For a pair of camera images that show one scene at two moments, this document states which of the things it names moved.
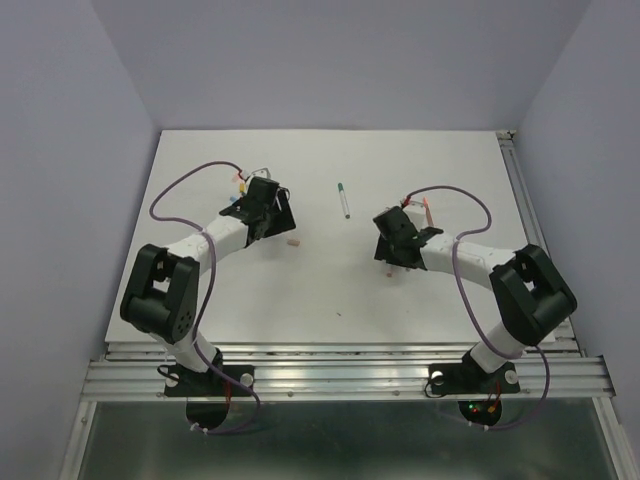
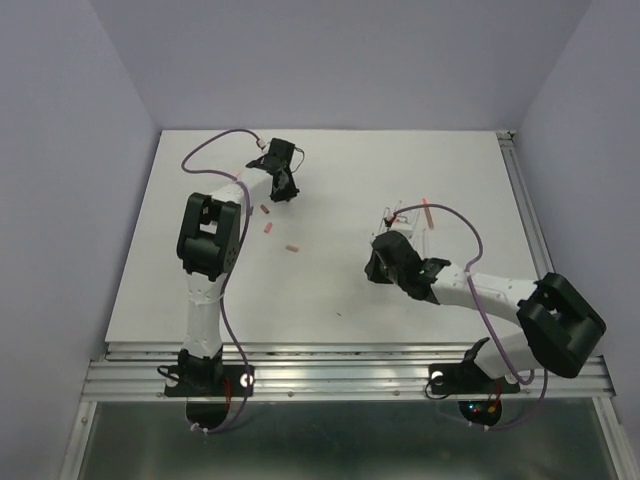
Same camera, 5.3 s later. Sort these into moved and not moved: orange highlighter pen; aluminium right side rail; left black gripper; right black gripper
Moved: right black gripper; left black gripper
Not moved: orange highlighter pen; aluminium right side rail
